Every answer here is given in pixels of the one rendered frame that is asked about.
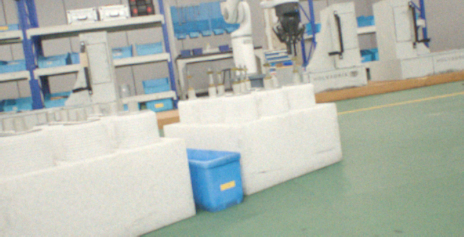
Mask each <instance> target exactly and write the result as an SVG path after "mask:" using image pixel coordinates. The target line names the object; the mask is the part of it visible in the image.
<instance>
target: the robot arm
mask: <svg viewBox="0 0 464 237"><path fill-rule="evenodd" d="M260 6H261V9H274V10H275V16H276V17H277V18H278V19H277V25H276V26H274V27H272V31H273V32H274V33H275V35H276V37H277V38H278V39H279V42H280V43H281V44H285V45H286V46H287V54H288V56H289V57H294V56H298V45H297V43H298V42H299V41H301V40H302V38H303V36H304V33H305V29H306V27H307V26H306V24H304V25H302V24H301V23H300V19H299V18H298V13H299V12H300V9H299V3H298V0H273V1H265V2H262V3H261V4H260ZM224 20H225V22H227V23H231V24H234V23H240V28H239V29H238V30H236V31H234V32H232V33H231V43H232V49H233V58H234V62H235V67H236V68H237V67H238V68H239V64H241V65H242V68H244V65H246V68H248V71H247V76H252V75H257V73H256V67H255V57H254V52H253V43H252V36H251V16H250V10H249V5H248V4H247V3H246V2H241V0H227V2H226V5H225V7H224ZM293 32H294V33H293ZM287 33H288V34H287ZM293 36H294V38H293ZM282 37H283V38H282ZM288 37H289V38H288Z"/></svg>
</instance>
